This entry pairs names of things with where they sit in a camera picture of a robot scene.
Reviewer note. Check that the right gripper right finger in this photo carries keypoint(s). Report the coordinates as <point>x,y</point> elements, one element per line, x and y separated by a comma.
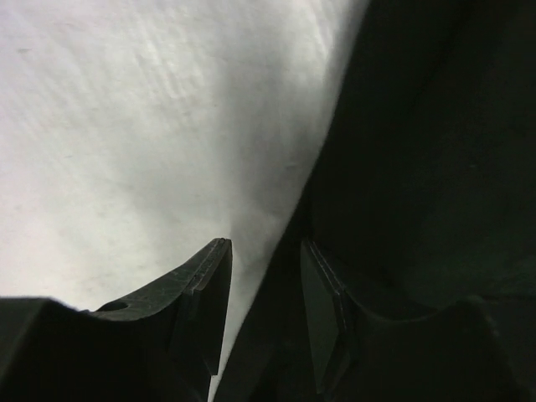
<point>370,343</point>

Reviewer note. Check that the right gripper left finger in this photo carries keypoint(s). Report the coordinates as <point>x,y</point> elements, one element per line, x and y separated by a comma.
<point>161,342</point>

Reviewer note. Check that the black long sleeve shirt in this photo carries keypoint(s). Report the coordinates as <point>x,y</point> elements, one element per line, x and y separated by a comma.
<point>425,183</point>

